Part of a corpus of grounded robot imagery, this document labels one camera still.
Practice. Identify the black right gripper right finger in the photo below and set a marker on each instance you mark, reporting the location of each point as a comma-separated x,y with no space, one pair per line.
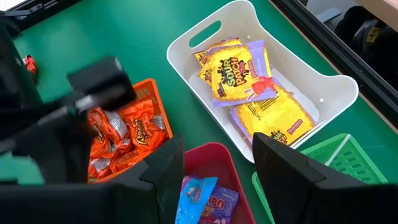
286,183

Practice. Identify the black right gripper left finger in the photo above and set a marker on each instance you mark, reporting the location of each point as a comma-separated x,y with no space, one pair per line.
158,186

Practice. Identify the blue Haribo packet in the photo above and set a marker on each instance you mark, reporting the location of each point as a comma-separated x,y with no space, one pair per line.
194,199

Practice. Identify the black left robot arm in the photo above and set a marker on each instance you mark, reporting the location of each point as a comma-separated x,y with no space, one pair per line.
15,77

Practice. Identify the red plastic bin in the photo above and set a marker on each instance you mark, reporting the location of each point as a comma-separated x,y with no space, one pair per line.
214,158

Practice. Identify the green plastic basket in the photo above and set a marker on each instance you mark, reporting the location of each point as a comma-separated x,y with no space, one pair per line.
351,161

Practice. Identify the orange plastic basket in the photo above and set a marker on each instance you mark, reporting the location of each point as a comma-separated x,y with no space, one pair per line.
149,90

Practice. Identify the white plastic bin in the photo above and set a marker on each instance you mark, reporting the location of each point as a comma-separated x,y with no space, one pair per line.
335,93

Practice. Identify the green table mat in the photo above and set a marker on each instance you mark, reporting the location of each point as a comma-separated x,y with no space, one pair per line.
124,40

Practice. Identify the black bag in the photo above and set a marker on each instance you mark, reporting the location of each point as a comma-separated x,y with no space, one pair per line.
370,40

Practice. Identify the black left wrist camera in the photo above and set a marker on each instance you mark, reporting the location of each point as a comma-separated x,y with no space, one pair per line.
102,82

